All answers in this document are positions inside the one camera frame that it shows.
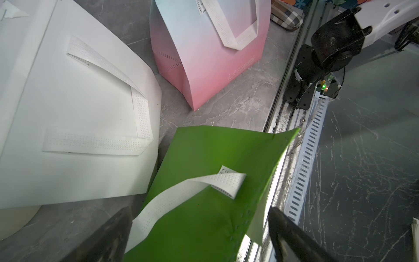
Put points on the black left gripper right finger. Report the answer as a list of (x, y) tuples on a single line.
[(283, 230)]

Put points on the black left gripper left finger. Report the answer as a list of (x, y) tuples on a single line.
[(107, 243)]

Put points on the green white tote bag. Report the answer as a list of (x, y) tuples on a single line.
[(209, 193)]

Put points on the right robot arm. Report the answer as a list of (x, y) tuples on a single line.
[(339, 40)]

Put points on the white ribbed trash bin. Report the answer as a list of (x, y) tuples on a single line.
[(14, 219)]

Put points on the pink blue gradient tote bag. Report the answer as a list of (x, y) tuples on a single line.
[(201, 46)]

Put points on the plaid pouch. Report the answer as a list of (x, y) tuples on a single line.
[(283, 15)]

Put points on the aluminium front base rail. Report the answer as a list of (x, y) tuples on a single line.
[(283, 117)]

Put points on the white perforated cable tray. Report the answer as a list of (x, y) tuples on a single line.
[(307, 143)]

